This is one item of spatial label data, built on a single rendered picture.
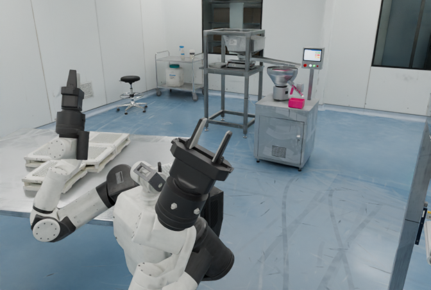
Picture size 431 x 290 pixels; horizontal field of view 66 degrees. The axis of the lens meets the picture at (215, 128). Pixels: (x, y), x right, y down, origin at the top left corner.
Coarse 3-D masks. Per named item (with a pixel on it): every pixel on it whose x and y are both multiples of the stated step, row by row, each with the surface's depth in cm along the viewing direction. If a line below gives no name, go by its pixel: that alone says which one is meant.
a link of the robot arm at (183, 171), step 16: (176, 144) 62; (176, 160) 62; (192, 160) 61; (208, 160) 61; (224, 160) 64; (176, 176) 63; (192, 176) 62; (208, 176) 61; (224, 176) 61; (176, 192) 62; (192, 192) 63; (176, 208) 62; (192, 208) 63
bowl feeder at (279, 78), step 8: (272, 72) 385; (280, 72) 379; (288, 72) 379; (272, 80) 397; (280, 80) 386; (288, 80) 387; (280, 88) 394; (288, 88) 397; (296, 88) 386; (280, 96) 397
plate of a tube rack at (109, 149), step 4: (108, 148) 220; (112, 148) 220; (104, 152) 214; (108, 152) 215; (100, 156) 209; (104, 156) 209; (84, 160) 203; (88, 160) 203; (92, 160) 203; (96, 160) 203; (100, 160) 204; (92, 164) 202; (96, 164) 201
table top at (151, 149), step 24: (0, 144) 245; (24, 144) 245; (144, 144) 245; (168, 144) 245; (0, 168) 209; (24, 168) 209; (0, 192) 182; (24, 192) 182; (72, 192) 182; (24, 216) 166
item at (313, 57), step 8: (304, 48) 382; (312, 48) 378; (320, 48) 374; (304, 56) 384; (312, 56) 380; (320, 56) 376; (304, 64) 385; (312, 64) 383; (320, 64) 379; (312, 72) 390; (312, 80) 394
